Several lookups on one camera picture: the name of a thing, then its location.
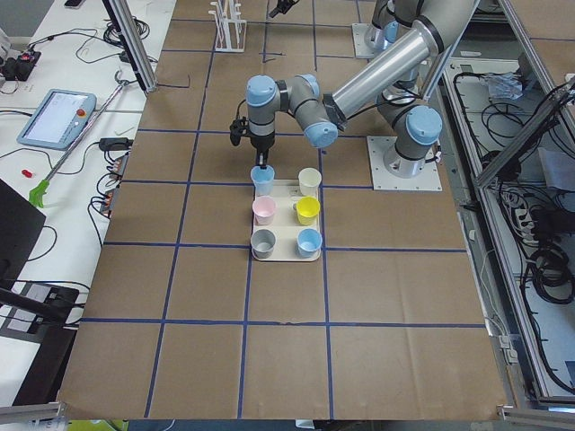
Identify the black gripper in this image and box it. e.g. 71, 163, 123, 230
250, 133, 275, 169

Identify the light blue plastic cup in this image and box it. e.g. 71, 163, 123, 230
251, 165, 275, 197
296, 228, 323, 258

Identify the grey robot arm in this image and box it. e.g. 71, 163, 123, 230
364, 0, 399, 52
240, 1, 476, 169

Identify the pink plastic cup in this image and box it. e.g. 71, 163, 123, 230
252, 196, 277, 225

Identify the cream white plastic cup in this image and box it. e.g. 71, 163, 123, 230
298, 167, 323, 196

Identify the yellow plastic cup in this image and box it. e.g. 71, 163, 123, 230
296, 196, 321, 225

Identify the grey plastic cup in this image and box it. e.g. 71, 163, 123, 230
251, 229, 276, 259

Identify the cream tray with rabbit print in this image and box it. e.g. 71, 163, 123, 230
252, 180, 322, 262

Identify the blue teach pendant tablet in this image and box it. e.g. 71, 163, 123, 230
16, 89, 97, 150

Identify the black monitor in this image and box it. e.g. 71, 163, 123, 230
0, 180, 46, 290

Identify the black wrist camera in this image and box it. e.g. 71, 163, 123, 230
229, 117, 250, 146

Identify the white wire cup rack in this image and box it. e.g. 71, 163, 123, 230
208, 0, 247, 53

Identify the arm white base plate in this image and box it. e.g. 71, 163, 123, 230
367, 136, 443, 192
351, 22, 399, 59

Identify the aluminium frame post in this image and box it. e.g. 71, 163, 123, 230
102, 0, 157, 93

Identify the green handled reach grabber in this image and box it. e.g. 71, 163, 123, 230
28, 69, 136, 210

